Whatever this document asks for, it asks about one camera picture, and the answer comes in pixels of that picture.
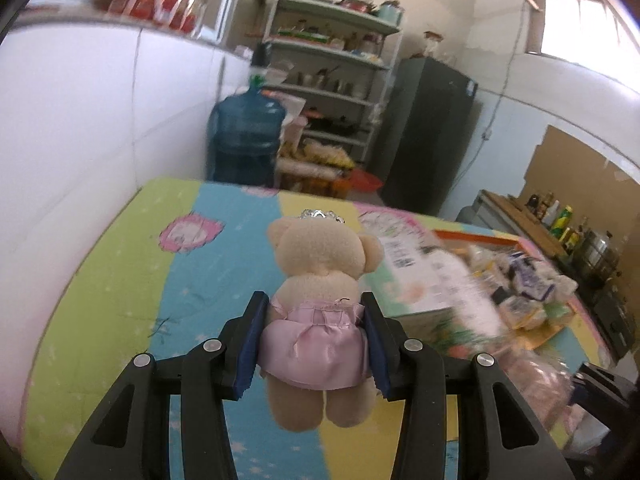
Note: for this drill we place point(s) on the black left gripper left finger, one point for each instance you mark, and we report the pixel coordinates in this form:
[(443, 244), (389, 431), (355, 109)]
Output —
[(127, 435)]

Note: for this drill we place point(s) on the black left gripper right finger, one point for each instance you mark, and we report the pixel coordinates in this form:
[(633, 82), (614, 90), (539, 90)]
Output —
[(500, 437)]

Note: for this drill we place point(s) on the teddy bear pink dress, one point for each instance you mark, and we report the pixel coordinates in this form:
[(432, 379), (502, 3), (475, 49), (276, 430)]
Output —
[(314, 351)]

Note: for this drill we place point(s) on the floral tissue box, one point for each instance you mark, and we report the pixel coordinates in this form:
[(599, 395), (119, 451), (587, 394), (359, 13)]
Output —
[(428, 288)]

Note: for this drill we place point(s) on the colourful cartoon table mat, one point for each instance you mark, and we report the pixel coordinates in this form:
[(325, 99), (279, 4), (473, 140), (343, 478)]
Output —
[(177, 263)]

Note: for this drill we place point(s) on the orange shallow cardboard box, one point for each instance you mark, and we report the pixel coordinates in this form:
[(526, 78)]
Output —
[(534, 300)]

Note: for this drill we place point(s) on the steel steamer pot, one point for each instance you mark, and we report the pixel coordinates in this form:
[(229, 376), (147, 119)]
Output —
[(595, 256)]

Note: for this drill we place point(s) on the purple white snack packet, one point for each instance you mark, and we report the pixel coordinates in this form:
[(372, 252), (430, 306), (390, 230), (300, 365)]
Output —
[(531, 278)]

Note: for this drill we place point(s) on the green dish soap bottle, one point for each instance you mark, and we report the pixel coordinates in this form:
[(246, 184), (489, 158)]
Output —
[(562, 221)]

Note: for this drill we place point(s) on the wooden cutting board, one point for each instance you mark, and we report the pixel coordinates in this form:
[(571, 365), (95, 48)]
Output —
[(522, 222)]

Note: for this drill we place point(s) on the red plastic basket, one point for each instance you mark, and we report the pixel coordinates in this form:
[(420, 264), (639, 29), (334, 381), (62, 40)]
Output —
[(363, 182)]

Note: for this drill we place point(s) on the blue water jug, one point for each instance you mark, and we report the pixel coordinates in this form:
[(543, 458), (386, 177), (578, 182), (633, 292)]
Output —
[(243, 131)]

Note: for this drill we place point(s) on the dark green refrigerator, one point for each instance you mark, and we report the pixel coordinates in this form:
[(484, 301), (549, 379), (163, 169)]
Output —
[(424, 136)]

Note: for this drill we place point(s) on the grey metal shelf rack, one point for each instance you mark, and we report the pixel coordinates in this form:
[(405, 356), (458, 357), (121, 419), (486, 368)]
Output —
[(338, 57)]

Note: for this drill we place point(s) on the glass jar on refrigerator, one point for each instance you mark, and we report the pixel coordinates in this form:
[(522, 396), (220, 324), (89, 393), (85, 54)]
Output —
[(432, 41)]

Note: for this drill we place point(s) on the teal enamel pot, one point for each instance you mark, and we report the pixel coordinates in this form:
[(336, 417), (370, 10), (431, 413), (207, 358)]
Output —
[(391, 11)]

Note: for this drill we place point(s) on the window with bars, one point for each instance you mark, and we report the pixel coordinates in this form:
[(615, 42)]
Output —
[(586, 33)]

